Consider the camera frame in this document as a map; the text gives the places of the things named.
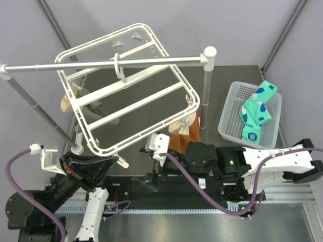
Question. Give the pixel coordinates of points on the silver white drying rack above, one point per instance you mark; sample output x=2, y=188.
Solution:
x=129, y=73

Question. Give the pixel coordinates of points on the orange brown sock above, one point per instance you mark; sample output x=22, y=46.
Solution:
x=179, y=142

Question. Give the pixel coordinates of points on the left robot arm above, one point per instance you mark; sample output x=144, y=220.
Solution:
x=32, y=212

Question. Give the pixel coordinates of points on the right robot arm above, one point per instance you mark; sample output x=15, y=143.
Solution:
x=231, y=173

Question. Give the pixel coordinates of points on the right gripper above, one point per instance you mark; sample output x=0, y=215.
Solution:
x=152, y=181

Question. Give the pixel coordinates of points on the beige sock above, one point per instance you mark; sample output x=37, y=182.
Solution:
x=65, y=103
x=182, y=126

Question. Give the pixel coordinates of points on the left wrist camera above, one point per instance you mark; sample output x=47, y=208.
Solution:
x=49, y=157

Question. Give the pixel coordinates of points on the white perforated plastic basket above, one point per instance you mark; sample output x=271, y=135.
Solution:
x=231, y=126

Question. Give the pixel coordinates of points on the beige sock left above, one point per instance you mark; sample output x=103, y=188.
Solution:
x=65, y=103

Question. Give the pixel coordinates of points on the beige sock right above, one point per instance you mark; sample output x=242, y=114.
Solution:
x=182, y=126

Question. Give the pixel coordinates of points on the grey sock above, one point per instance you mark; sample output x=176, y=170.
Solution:
x=94, y=111

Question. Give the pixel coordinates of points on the white square clip hanger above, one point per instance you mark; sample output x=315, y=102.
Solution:
x=136, y=41

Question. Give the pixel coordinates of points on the teal sock upper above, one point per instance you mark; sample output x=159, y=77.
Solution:
x=261, y=96

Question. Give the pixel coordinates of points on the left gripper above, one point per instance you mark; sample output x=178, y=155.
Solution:
x=87, y=169

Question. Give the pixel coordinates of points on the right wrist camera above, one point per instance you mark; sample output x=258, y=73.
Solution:
x=157, y=144

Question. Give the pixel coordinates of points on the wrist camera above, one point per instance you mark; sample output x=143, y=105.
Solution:
x=49, y=157
x=157, y=144

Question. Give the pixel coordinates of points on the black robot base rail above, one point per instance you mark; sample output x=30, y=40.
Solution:
x=175, y=193

